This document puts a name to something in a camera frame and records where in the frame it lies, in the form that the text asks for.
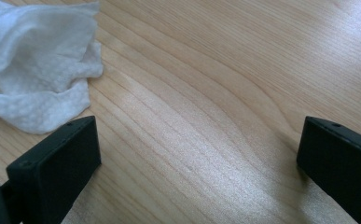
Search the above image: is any white paper tissue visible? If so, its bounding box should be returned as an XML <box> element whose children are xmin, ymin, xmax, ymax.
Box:
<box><xmin>0</xmin><ymin>0</ymin><xmax>104</xmax><ymax>135</ymax></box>

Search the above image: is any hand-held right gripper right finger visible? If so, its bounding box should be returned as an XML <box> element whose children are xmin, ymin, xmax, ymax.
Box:
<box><xmin>296</xmin><ymin>116</ymin><xmax>361</xmax><ymax>224</ymax></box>

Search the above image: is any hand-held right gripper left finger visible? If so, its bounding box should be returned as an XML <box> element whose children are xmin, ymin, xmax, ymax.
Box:
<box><xmin>6</xmin><ymin>115</ymin><xmax>103</xmax><ymax>224</ymax></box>

